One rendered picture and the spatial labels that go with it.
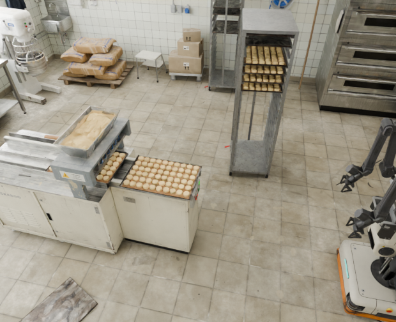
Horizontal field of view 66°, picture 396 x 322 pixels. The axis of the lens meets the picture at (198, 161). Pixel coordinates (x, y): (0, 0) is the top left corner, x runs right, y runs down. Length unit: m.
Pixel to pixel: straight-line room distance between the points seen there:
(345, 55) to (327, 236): 2.65
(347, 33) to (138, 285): 4.04
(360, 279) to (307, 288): 0.46
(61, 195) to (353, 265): 2.56
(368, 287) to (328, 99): 3.15
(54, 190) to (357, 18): 4.17
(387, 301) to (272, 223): 1.22
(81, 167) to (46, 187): 0.54
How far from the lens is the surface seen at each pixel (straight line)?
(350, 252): 3.20
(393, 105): 5.65
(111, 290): 3.13
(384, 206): 2.15
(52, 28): 6.84
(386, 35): 5.02
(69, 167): 2.49
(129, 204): 2.81
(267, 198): 3.74
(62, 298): 3.22
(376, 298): 3.05
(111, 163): 2.82
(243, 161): 3.94
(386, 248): 2.72
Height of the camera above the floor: 2.73
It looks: 42 degrees down
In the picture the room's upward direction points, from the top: straight up
